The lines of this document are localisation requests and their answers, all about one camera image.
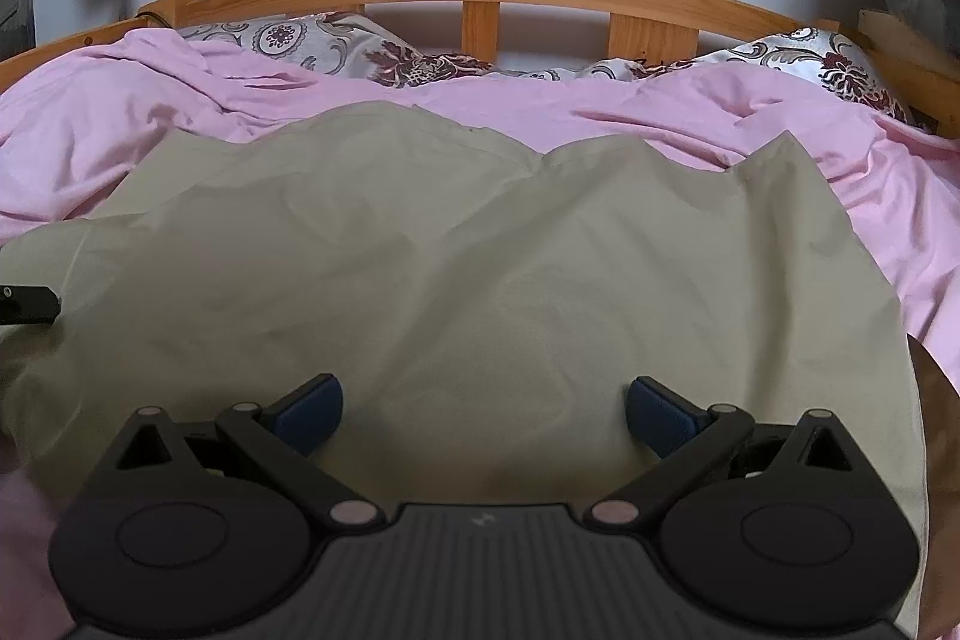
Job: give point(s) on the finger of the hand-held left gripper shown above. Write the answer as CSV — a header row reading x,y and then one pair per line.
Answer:
x,y
26,304

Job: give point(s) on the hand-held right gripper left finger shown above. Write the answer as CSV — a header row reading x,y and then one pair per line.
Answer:
x,y
307,415

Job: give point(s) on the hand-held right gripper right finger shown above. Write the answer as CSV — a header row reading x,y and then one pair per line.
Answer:
x,y
664,415

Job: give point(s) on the beige olive brown hooded jacket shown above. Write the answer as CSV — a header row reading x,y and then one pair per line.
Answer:
x,y
487,280

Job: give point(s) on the pink blanket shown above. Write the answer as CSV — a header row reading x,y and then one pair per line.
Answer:
x,y
225,85

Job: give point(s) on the floral patterned pillow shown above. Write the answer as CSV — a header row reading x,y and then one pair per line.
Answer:
x,y
825,66
330,48

